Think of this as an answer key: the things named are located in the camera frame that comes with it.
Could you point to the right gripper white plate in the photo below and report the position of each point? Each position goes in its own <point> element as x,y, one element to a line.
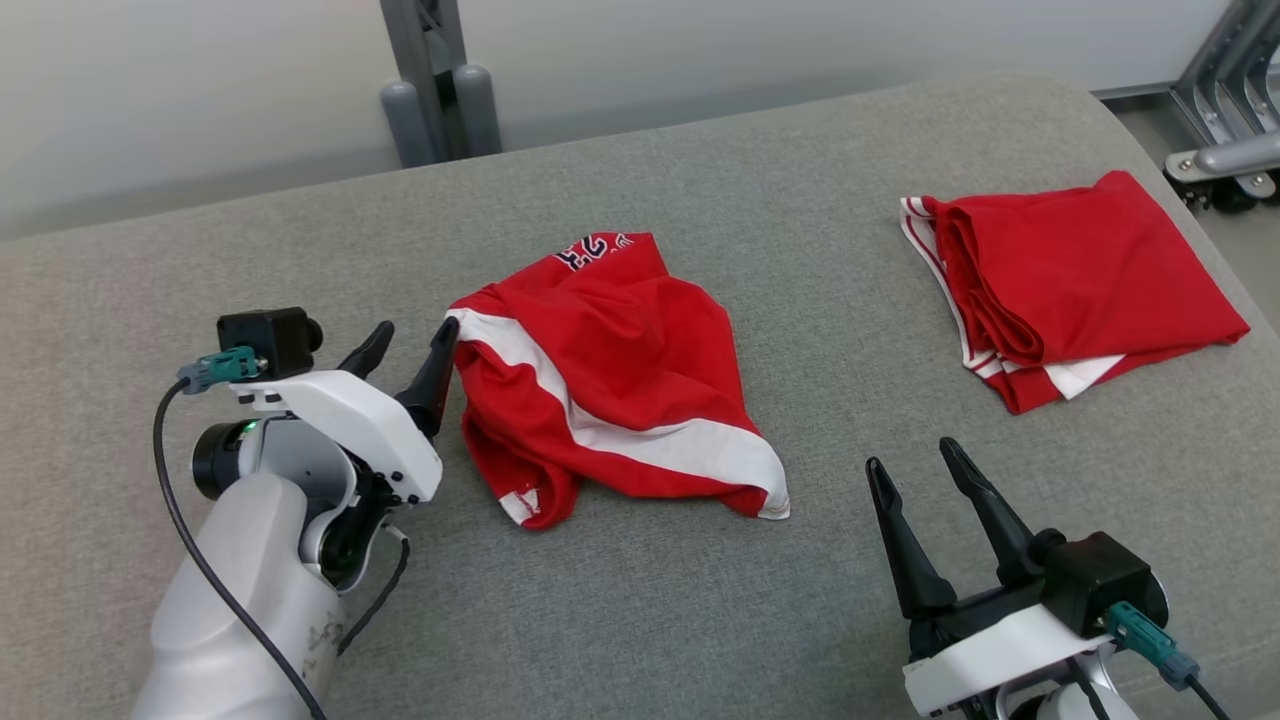
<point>990,650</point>

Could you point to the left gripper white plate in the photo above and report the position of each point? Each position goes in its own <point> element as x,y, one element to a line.
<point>350,415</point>

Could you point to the red shorts with white stripe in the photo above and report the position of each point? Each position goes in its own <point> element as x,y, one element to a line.
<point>620,350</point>

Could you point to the red jersey with lettering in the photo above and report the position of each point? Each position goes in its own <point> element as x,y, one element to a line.
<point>1080,260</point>

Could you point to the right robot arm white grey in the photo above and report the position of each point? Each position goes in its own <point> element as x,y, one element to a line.
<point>1085,700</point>

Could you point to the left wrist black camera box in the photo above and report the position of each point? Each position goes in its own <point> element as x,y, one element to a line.
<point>265,335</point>

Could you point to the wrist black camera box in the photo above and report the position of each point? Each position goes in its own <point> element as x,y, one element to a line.
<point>265,335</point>
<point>1100,580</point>

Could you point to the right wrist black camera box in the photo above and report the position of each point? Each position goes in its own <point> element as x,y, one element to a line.
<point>1100,580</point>

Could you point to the grey metal post with cylinders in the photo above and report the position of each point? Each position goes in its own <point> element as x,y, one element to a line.
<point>440,80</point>

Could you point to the grey metal frame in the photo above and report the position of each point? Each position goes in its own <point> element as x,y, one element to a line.
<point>1230,110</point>

